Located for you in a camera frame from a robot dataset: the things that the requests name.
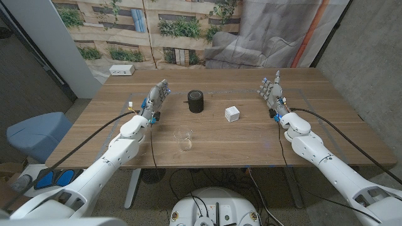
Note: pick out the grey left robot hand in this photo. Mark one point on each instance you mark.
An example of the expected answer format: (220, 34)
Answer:
(154, 100)

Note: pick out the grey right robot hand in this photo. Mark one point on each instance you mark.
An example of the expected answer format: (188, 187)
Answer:
(276, 97)

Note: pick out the clear glass beaker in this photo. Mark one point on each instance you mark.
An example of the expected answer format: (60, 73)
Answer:
(185, 144)

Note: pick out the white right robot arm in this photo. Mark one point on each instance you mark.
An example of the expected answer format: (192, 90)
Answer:
(314, 150)

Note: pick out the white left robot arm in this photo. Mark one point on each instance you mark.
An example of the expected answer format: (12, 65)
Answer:
(119, 150)

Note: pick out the black cylindrical speaker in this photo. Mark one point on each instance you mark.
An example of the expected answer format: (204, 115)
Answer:
(195, 103)

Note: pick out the small white box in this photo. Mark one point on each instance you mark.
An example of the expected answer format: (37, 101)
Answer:
(232, 114)

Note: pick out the brown cardboard box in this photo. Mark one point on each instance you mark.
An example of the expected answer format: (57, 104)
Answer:
(7, 169)

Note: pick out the white power strip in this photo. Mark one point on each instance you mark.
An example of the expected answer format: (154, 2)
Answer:
(122, 70)

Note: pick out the printed backdrop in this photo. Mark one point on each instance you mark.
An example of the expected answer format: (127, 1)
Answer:
(188, 34)

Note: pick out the black round floor base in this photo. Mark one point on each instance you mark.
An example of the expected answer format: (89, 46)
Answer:
(153, 176)

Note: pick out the white table leg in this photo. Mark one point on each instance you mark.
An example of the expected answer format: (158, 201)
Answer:
(132, 188)

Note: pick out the grey table leg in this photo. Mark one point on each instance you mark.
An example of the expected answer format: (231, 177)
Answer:
(293, 188)

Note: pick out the white robot torso base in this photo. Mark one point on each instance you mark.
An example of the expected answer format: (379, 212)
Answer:
(216, 204)

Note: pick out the blue upholstered stool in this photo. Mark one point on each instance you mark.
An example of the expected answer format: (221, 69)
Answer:
(37, 135)

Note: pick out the blue black foot pedal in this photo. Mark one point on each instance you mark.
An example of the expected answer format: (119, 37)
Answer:
(58, 178)

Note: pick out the grey sneaker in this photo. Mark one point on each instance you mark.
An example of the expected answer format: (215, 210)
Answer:
(20, 184)

